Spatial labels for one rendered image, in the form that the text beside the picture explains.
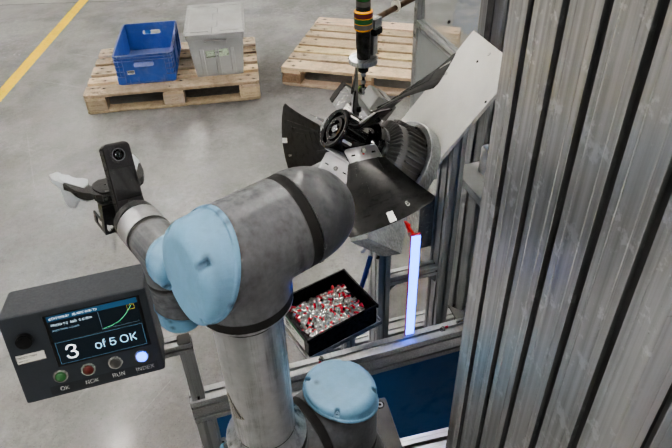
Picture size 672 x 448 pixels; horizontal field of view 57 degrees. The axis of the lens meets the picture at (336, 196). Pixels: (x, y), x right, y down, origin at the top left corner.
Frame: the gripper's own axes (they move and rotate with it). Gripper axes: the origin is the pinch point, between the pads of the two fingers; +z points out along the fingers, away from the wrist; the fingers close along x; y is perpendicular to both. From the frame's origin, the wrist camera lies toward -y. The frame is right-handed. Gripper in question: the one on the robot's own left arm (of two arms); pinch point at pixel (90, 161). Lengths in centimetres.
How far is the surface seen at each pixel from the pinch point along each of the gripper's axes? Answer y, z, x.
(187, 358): 44.9, -14.4, 9.7
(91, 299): 21.5, -11.8, -7.2
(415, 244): 22, -33, 57
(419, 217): 55, 7, 106
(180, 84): 111, 271, 150
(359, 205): 22, -13, 57
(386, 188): 19, -15, 65
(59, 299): 22.6, -7.3, -11.6
